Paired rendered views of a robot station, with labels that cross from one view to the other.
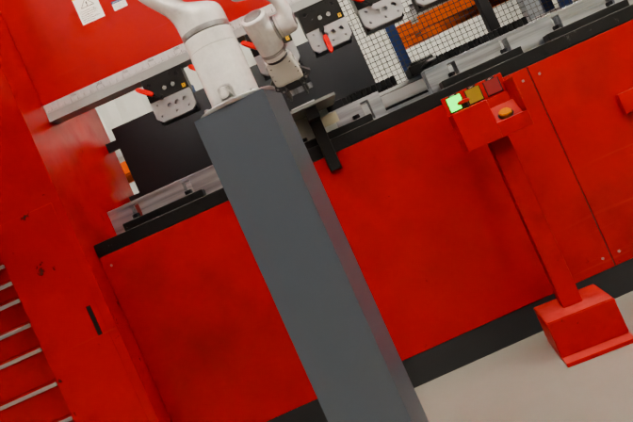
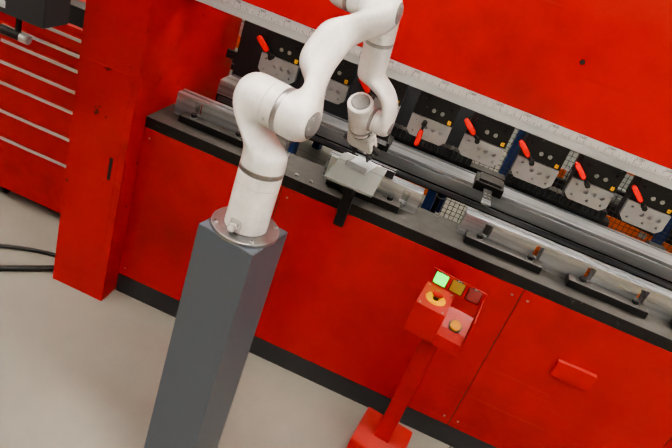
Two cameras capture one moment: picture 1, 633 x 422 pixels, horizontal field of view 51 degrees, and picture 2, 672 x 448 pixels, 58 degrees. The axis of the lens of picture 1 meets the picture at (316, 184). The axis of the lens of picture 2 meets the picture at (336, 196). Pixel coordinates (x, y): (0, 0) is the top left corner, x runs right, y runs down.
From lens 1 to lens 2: 1.20 m
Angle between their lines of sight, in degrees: 28
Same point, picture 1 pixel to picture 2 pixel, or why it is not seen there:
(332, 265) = (212, 369)
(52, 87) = not seen: outside the picture
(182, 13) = (248, 153)
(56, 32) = not seen: outside the picture
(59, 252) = (115, 111)
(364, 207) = (334, 259)
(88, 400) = (76, 204)
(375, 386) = (186, 430)
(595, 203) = (473, 391)
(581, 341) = not seen: outside the picture
